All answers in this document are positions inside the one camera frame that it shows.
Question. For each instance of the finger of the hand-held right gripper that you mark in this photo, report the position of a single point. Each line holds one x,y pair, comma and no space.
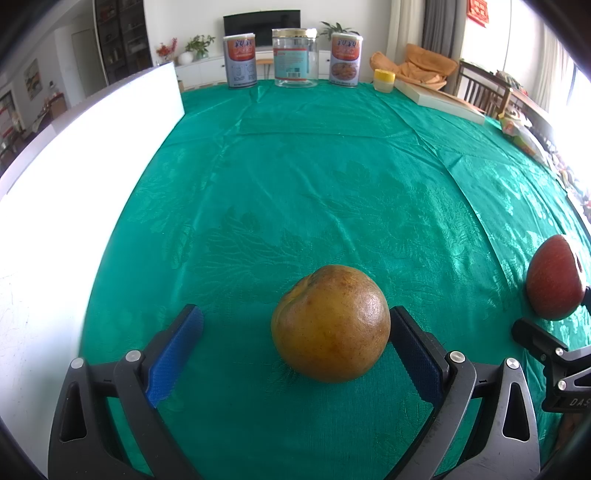
531,334
587,302

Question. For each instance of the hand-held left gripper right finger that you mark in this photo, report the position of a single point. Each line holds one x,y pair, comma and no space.
418,355

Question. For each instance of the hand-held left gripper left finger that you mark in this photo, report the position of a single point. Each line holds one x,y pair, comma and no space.
175,355

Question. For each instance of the red apple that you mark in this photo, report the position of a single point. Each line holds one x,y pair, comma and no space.
554,281

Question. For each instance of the brown round pear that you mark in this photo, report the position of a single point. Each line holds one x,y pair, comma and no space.
330,323

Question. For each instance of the white cardboard box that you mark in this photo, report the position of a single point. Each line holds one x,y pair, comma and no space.
69,207

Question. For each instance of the crinkled snack bag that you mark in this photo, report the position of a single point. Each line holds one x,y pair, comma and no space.
524,136

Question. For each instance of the wooden chair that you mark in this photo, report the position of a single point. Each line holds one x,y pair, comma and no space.
531,104
480,90

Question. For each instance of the green tablecloth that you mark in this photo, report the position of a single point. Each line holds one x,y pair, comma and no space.
300,184

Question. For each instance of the white sheer curtain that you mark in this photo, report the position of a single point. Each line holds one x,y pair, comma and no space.
554,69

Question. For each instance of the flat white book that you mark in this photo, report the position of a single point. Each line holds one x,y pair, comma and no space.
438,101

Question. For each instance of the small yellow lid jar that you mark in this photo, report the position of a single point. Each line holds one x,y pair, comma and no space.
384,81

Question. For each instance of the white television console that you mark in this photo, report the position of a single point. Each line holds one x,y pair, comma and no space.
207,69

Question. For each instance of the orange cushioned chair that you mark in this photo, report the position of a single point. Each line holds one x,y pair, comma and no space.
415,67

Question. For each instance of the white round vase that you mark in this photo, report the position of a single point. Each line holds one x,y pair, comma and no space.
185,57

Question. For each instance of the red label tin can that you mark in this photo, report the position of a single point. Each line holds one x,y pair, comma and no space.
345,59
240,60

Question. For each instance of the red flower arrangement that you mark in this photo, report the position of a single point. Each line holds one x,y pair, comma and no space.
166,50

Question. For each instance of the bushy green potted plant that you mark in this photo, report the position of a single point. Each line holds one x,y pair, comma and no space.
201,46

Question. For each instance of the grey curtain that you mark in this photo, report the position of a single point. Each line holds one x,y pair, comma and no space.
441,23

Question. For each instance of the clear plastic jar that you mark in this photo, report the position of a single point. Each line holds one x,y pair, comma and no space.
295,57

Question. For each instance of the dark display cabinet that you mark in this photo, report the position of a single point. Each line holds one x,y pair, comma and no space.
122,37

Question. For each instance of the covered standing air conditioner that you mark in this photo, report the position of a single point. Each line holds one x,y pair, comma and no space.
406,23

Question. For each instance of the large green potted plant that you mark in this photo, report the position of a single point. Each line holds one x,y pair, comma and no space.
339,27

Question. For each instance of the black television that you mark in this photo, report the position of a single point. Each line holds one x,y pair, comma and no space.
262,28

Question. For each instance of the red wall hanging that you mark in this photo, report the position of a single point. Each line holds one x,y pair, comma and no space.
478,11

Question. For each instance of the framed wall picture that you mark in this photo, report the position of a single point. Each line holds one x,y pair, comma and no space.
32,78

